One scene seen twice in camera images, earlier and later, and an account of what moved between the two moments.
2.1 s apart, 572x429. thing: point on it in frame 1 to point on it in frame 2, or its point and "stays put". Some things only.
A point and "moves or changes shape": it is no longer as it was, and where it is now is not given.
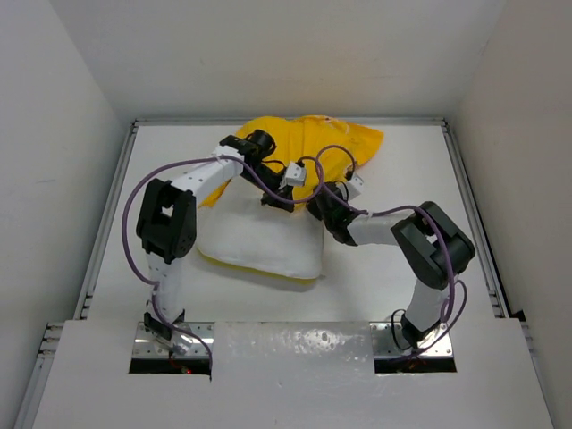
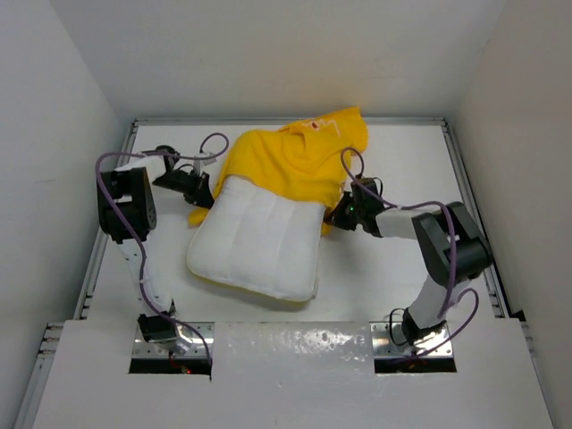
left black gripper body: [273, 180] to [180, 181]
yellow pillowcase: [310, 152] moves or changes shape
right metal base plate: [388, 340] stays put
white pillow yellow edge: [235, 224] moves or changes shape
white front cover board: [294, 375] stays put
